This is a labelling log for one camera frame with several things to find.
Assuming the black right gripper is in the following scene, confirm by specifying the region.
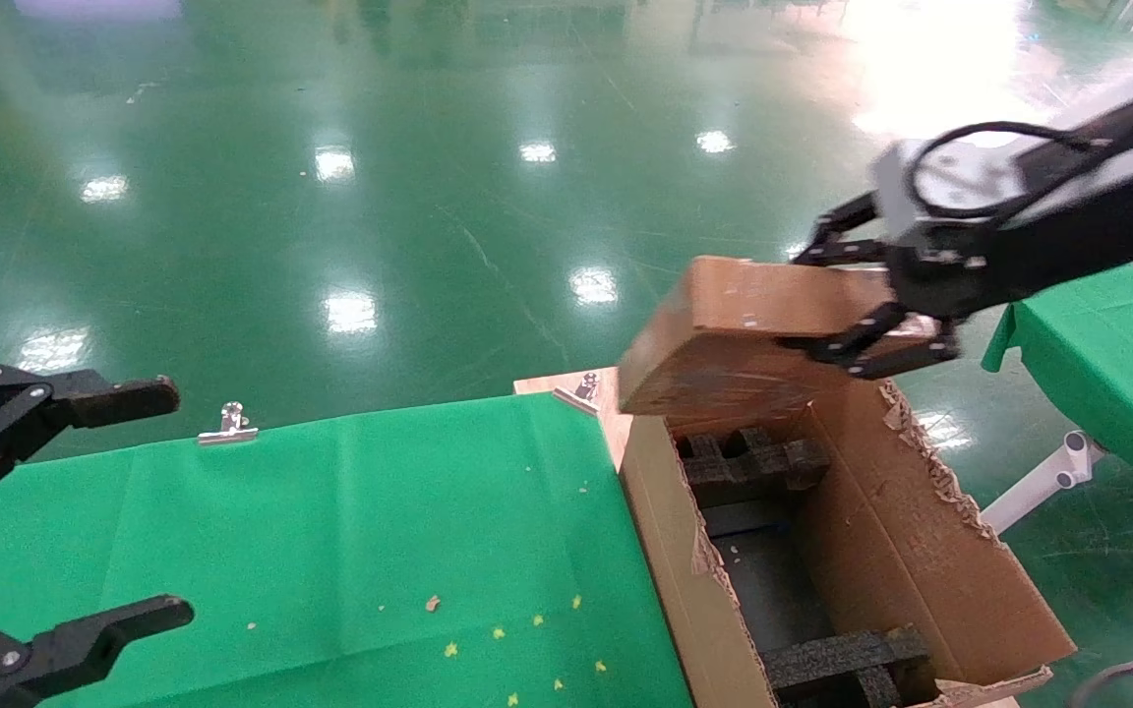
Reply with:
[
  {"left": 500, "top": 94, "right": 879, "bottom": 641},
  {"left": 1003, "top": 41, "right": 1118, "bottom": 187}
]
[{"left": 778, "top": 192, "right": 1059, "bottom": 381}]

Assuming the brown cardboard box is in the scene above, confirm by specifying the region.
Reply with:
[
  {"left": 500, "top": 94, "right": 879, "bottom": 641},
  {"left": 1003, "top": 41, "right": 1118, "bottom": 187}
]
[{"left": 618, "top": 256, "right": 936, "bottom": 419}]

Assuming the large open brown carton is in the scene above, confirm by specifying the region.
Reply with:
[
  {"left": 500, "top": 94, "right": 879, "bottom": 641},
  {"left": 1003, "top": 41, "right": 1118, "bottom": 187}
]
[{"left": 621, "top": 379, "right": 1079, "bottom": 708}]

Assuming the silver binder clip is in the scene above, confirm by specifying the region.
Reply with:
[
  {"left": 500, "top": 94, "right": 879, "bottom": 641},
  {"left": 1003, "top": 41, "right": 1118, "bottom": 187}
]
[
  {"left": 197, "top": 400, "right": 260, "bottom": 447},
  {"left": 553, "top": 372, "right": 603, "bottom": 414}
]

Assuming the black foam block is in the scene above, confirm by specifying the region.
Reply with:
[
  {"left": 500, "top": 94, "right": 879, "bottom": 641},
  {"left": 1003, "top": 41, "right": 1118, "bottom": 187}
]
[
  {"left": 761, "top": 627, "right": 933, "bottom": 708},
  {"left": 678, "top": 426, "right": 833, "bottom": 509}
]

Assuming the green side table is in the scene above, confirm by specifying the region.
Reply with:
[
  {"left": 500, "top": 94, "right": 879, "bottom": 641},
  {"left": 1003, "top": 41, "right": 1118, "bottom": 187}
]
[{"left": 982, "top": 258, "right": 1133, "bottom": 603}]

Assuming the large green tablecloth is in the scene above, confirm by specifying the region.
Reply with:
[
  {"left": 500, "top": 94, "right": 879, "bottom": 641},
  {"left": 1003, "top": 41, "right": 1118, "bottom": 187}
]
[{"left": 0, "top": 391, "right": 695, "bottom": 708}]

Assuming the white table leg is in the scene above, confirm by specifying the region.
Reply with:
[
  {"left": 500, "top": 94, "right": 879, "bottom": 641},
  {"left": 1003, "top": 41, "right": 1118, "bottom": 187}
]
[{"left": 980, "top": 431, "right": 1105, "bottom": 535}]

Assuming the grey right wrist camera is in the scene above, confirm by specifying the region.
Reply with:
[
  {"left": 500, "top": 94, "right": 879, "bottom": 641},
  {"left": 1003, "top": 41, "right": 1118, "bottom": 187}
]
[{"left": 871, "top": 136, "right": 1025, "bottom": 247}]

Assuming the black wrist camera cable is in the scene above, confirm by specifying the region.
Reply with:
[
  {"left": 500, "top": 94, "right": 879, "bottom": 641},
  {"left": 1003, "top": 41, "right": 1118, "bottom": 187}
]
[{"left": 909, "top": 121, "right": 1097, "bottom": 219}]

